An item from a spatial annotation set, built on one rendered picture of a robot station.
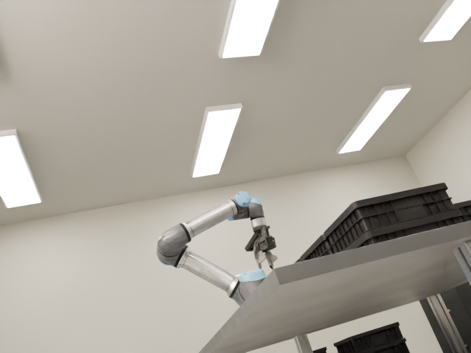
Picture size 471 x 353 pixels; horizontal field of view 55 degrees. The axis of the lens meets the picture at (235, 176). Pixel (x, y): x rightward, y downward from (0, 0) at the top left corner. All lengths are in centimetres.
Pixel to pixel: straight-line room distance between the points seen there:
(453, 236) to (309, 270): 42
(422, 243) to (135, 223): 437
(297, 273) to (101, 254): 426
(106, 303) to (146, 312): 42
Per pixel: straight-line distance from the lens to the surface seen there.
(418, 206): 170
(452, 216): 175
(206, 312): 507
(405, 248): 120
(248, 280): 198
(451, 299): 369
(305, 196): 589
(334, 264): 110
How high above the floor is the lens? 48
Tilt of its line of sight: 25 degrees up
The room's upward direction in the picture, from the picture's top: 18 degrees counter-clockwise
